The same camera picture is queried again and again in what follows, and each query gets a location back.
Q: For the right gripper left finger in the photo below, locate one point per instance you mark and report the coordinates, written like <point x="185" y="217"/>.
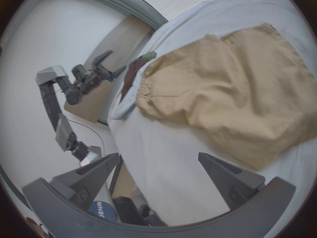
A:
<point x="89" y="180"/>

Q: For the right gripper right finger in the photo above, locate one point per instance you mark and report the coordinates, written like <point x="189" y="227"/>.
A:
<point x="230" y="180"/>

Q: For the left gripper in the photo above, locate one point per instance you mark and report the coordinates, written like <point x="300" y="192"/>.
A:
<point x="93" y="79"/>

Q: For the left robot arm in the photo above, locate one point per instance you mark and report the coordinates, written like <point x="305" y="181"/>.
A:
<point x="50" y="103"/>

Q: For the pile of clothes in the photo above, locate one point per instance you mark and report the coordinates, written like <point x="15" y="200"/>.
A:
<point x="131" y="75"/>

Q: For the bed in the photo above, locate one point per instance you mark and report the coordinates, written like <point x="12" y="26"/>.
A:
<point x="173" y="172"/>

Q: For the tan shorts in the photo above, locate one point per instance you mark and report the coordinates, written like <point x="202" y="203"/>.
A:
<point x="223" y="88"/>

